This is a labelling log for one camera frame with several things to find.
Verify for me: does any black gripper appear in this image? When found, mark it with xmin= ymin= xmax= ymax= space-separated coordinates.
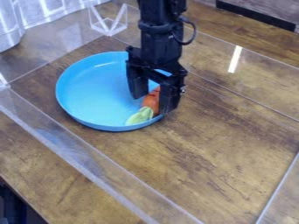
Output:
xmin=126 ymin=20 xmax=188 ymax=115

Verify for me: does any orange toy carrot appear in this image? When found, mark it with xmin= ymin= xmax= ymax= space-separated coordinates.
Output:
xmin=126 ymin=87 xmax=161 ymax=125

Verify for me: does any blue round tray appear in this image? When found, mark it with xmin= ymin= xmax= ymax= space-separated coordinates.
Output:
xmin=55 ymin=51 xmax=165 ymax=132

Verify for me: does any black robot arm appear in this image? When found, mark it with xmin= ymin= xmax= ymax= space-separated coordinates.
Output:
xmin=126 ymin=0 xmax=189 ymax=115

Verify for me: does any clear acrylic triangular stand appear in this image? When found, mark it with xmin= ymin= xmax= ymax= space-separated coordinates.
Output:
xmin=89 ymin=3 xmax=129 ymax=37

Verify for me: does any dark bar at back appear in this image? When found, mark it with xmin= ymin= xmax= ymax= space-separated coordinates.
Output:
xmin=217 ymin=0 xmax=296 ymax=32

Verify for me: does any white patterned curtain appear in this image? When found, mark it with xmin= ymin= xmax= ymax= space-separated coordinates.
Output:
xmin=0 ymin=0 xmax=111 ymax=53

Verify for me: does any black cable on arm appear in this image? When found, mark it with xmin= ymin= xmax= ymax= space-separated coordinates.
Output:
xmin=171 ymin=17 xmax=200 ymax=46

